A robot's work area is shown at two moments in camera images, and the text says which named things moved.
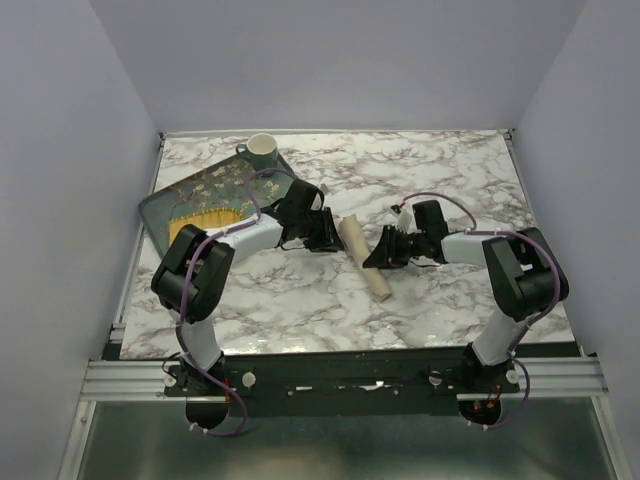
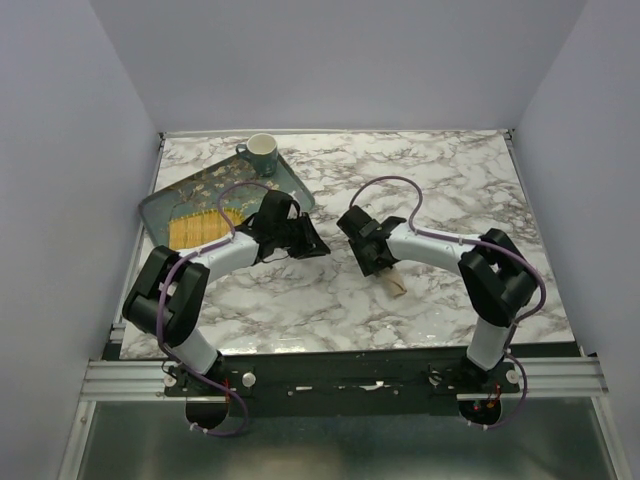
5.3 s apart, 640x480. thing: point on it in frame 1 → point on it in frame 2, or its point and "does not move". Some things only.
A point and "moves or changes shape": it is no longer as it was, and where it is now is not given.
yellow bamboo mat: x=206 y=220 does not move
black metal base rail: x=382 y=384 does not move
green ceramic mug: x=262 y=151 does not move
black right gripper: x=385 y=254 → x=367 y=265
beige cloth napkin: x=359 y=250 moves or changes shape
